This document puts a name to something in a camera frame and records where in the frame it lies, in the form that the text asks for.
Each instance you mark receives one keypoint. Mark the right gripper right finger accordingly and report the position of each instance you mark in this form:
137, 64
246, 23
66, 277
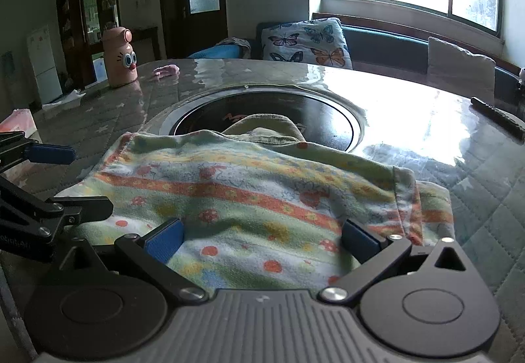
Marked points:
379, 258

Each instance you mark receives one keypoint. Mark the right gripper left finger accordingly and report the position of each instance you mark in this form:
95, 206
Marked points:
146, 258

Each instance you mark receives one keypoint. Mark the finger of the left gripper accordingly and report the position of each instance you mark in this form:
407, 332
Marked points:
16, 148
34, 228

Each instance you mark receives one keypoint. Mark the colourful printed child's garment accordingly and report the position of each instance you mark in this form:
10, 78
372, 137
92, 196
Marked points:
261, 207

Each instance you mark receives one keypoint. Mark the pink tissue pack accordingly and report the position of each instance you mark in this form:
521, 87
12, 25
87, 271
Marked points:
21, 120

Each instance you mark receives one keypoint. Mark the loose white tissue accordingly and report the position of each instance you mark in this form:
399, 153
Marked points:
73, 98

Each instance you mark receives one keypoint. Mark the white refrigerator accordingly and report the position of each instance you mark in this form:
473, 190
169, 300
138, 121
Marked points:
43, 64

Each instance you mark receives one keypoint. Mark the pink cartoon water bottle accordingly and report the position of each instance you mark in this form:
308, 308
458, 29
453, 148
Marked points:
119, 57

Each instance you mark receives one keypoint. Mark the dark wooden display cabinet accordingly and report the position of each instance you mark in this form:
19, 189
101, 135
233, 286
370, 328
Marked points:
81, 26

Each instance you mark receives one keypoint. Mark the pink hair scrunchie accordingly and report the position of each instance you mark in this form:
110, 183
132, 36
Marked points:
166, 71

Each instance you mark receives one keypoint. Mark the dark wooden side table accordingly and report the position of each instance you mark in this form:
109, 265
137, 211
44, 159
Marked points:
146, 44

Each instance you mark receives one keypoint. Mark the plain white cushion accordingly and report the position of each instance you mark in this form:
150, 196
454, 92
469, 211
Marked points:
458, 71

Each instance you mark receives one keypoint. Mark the teal bench sofa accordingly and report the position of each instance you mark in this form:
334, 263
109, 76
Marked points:
405, 57

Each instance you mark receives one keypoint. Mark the butterfly print pillow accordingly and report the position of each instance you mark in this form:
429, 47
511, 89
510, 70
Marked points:
320, 41

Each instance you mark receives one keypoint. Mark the blue folded blanket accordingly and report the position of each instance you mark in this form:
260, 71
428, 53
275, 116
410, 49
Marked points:
228, 48

